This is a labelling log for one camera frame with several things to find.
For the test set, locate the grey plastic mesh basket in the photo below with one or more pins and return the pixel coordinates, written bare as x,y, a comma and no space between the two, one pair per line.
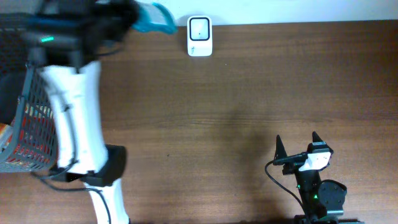
20,83

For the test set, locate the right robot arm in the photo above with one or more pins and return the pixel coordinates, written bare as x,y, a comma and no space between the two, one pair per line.
321,200

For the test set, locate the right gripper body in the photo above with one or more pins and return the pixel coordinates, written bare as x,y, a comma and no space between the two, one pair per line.
291,168

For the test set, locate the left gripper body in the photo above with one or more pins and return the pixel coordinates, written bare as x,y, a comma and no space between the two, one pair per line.
102,18

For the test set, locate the blue mouthwash bottle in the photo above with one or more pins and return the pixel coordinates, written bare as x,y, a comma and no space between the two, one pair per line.
154,17

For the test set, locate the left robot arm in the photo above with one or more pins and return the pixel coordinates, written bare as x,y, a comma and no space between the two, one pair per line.
64,49

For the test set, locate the packaged items in basket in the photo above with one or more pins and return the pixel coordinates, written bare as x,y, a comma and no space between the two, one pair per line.
30,141

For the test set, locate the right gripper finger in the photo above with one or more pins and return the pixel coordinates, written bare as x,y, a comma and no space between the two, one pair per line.
280,153
316,137

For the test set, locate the white barcode scanner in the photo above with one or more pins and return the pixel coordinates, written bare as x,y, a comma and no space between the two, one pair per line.
199,36

